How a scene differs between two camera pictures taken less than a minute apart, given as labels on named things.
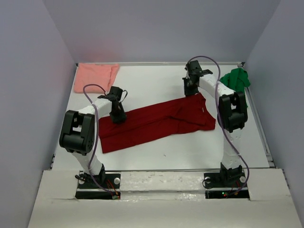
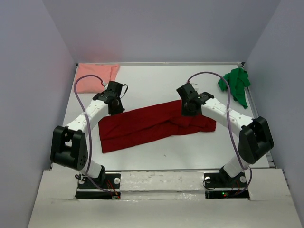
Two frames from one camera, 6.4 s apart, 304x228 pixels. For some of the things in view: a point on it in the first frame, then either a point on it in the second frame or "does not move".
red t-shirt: (156, 124) does not move
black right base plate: (221, 185) does not move
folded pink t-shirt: (101, 74) does not move
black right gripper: (188, 91) → (185, 112)
